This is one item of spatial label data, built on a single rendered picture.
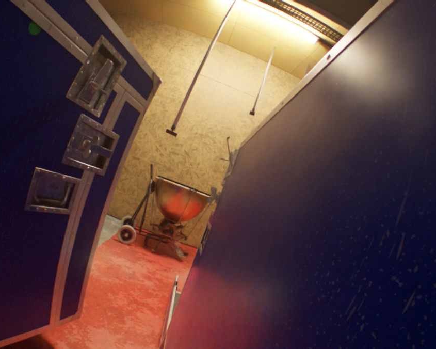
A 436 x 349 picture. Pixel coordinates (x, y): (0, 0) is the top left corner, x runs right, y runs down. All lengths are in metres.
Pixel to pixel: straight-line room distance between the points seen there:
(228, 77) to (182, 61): 0.78
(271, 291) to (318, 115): 0.16
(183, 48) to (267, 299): 3.95
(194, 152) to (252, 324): 3.23
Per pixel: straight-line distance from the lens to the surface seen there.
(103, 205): 0.77
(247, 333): 0.22
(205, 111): 3.54
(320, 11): 1.21
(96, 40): 0.60
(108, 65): 0.62
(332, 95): 0.22
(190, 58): 3.93
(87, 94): 0.61
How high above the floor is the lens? 0.76
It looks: 6 degrees up
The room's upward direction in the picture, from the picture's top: 20 degrees clockwise
